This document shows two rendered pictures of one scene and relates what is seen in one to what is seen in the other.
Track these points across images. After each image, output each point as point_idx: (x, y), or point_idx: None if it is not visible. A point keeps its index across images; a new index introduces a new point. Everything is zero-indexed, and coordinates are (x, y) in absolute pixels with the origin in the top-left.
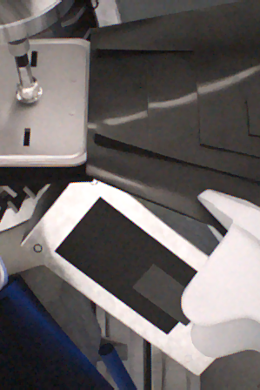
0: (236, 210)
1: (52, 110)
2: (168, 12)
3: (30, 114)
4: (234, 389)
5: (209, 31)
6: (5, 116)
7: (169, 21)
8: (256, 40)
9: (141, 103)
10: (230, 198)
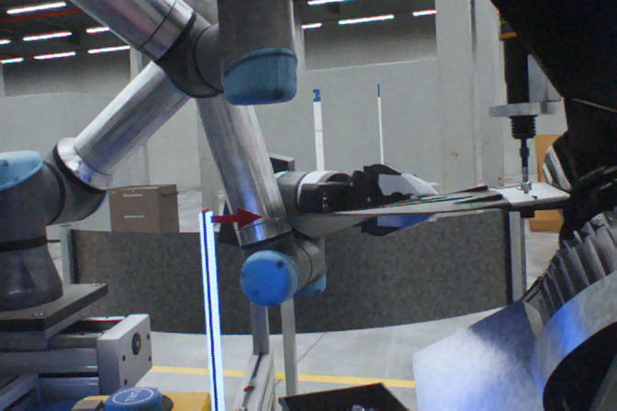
0: (421, 181)
1: (511, 193)
2: None
3: (521, 191)
4: None
5: (444, 205)
6: (532, 189)
7: (468, 205)
8: (419, 205)
9: (470, 194)
10: (424, 184)
